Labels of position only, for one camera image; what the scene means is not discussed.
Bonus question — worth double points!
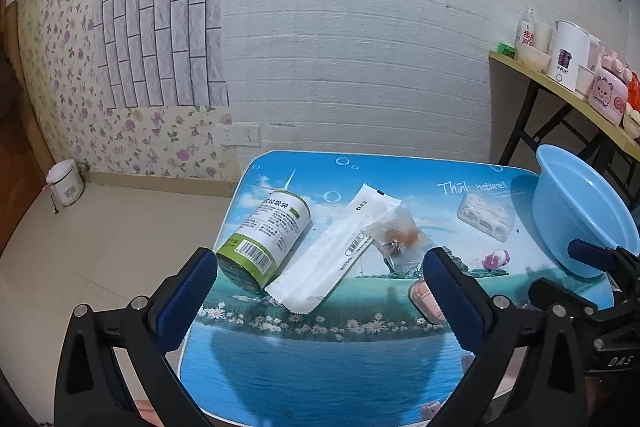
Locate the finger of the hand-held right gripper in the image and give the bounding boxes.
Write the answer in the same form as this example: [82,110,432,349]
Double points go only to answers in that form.
[567,239,640,293]
[529,278,599,326]

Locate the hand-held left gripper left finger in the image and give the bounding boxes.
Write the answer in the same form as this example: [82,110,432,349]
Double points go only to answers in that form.
[54,247,218,427]

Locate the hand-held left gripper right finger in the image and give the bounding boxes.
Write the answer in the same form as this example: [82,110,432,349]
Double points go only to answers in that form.
[422,247,588,427]

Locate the pink ridged block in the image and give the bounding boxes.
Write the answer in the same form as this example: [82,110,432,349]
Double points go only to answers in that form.
[407,279,447,325]

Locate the blue plastic basin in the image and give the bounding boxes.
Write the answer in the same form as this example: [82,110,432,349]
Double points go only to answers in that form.
[531,144,640,279]

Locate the clear plastic bag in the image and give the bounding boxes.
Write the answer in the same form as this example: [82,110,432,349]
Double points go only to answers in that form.
[361,204,431,280]

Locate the clear plastic case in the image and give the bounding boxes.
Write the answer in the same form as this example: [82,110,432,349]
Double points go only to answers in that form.
[456,192,517,242]

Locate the green and white can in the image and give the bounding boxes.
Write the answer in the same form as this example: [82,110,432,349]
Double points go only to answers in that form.
[215,191,313,293]

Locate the long white packet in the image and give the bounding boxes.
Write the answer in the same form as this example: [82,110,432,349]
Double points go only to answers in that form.
[264,183,402,314]

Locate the pink cartoon container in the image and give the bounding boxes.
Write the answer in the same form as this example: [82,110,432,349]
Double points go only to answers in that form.
[587,67,632,126]

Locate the wooden folding side table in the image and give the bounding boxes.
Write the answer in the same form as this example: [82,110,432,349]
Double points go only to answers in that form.
[489,49,640,218]

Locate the white bowl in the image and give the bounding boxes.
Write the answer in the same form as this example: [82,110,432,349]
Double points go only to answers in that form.
[515,41,551,72]

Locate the white bottle with red label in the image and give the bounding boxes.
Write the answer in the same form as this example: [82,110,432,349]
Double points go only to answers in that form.
[517,8,537,48]

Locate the brown wooden door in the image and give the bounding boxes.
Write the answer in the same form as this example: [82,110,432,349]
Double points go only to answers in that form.
[0,0,48,258]

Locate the white wall socket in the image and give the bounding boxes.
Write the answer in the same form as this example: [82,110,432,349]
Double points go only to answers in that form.
[221,124,262,146]

